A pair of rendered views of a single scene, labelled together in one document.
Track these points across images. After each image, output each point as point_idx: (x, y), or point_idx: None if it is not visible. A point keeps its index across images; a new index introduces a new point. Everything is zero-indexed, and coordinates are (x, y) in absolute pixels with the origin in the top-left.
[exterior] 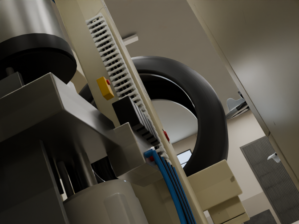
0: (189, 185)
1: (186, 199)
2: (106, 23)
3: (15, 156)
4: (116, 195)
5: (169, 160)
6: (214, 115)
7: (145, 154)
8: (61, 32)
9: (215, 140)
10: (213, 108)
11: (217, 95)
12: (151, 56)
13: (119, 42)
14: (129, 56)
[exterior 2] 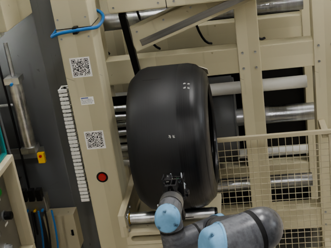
0: (114, 207)
1: (53, 224)
2: (60, 100)
3: None
4: None
5: (84, 196)
6: (134, 183)
7: None
8: None
9: (139, 196)
10: (134, 179)
11: (144, 171)
12: (133, 98)
13: (73, 110)
14: (99, 107)
